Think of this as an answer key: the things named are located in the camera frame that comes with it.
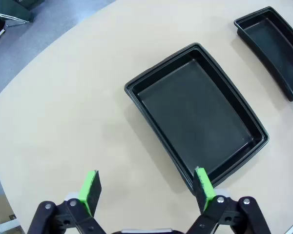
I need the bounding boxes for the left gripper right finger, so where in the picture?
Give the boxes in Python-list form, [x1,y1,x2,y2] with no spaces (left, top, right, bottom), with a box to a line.
[189,166,272,234]

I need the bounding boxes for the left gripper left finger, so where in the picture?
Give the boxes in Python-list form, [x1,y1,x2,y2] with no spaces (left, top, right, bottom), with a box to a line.
[26,170,106,234]

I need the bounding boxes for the black ESD tray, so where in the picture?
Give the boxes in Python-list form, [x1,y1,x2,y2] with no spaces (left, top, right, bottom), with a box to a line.
[124,42,271,193]
[233,6,293,106]

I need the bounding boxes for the dark green jacket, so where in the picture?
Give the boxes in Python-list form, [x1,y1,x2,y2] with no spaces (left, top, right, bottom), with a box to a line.
[0,0,35,23]

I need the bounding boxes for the grey metal rack frame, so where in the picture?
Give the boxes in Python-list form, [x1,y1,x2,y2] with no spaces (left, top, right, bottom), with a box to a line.
[4,16,31,28]

